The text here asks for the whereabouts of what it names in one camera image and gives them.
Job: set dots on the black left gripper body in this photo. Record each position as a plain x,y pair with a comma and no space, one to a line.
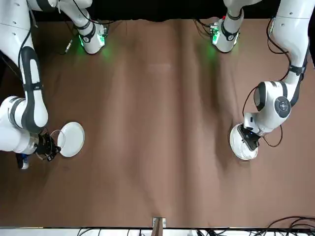
247,135

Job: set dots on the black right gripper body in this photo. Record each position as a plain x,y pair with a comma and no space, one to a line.
44,147

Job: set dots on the clear petri dish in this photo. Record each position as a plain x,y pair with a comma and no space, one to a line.
246,152
58,139

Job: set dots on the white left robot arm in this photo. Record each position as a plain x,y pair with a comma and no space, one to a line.
268,115

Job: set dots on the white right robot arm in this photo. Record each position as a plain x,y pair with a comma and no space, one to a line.
12,132

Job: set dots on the white round plate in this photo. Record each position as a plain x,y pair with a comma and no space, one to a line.
73,140
236,145

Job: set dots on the aluminium camera mount post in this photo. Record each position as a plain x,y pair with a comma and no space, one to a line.
158,231

